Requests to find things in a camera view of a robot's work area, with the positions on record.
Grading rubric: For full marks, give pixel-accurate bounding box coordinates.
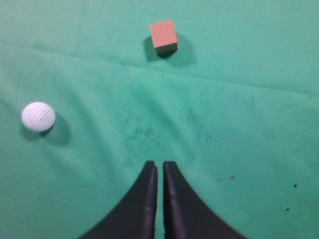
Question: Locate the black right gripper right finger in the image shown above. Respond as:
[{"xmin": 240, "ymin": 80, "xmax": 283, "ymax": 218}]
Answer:
[{"xmin": 163, "ymin": 161, "xmax": 244, "ymax": 239}]

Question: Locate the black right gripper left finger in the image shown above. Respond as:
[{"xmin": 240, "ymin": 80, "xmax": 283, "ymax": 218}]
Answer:
[{"xmin": 80, "ymin": 161, "xmax": 158, "ymax": 239}]

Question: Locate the red cube block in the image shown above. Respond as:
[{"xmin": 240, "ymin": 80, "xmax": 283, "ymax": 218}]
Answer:
[{"xmin": 150, "ymin": 19, "xmax": 178, "ymax": 55}]

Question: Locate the green table cloth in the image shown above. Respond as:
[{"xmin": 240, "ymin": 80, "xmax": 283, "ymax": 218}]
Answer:
[{"xmin": 0, "ymin": 0, "xmax": 319, "ymax": 239}]

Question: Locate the white dimpled golf ball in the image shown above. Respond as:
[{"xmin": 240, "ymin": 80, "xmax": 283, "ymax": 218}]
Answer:
[{"xmin": 21, "ymin": 102, "xmax": 56, "ymax": 132}]

